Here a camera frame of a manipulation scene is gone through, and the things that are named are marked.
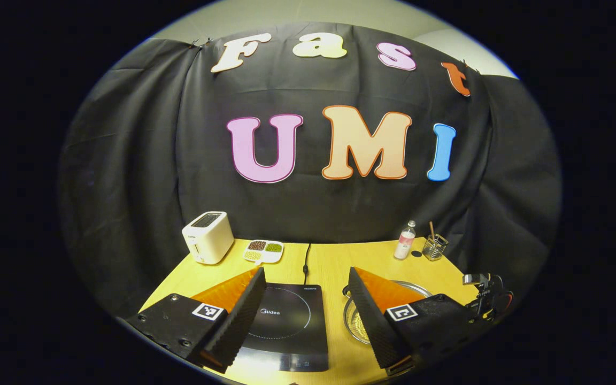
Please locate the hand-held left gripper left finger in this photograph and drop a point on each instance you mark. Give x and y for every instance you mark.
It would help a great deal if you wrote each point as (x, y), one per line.
(241, 315)

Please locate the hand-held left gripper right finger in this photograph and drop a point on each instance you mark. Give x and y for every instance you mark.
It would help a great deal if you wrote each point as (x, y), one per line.
(372, 321)

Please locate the black induction cooktop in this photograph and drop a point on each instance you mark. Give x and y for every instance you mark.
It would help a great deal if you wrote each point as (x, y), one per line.
(286, 321)

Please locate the pile of yellow soybeans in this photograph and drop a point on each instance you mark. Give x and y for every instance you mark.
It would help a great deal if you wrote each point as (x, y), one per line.
(360, 325)

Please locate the white divided dish of beans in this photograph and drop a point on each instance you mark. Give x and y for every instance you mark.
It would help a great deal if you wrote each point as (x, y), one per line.
(263, 251)

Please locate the clear bottle with pink label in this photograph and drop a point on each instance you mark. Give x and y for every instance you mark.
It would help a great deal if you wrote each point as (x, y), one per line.
(404, 246)

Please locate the white toaster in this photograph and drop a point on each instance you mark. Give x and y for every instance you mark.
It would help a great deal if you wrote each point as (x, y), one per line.
(209, 238)

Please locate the wooden stick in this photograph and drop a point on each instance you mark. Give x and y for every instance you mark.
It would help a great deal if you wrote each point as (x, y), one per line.
(432, 230)

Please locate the black backdrop cloth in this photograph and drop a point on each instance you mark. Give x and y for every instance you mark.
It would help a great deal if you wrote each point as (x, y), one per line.
(153, 160)

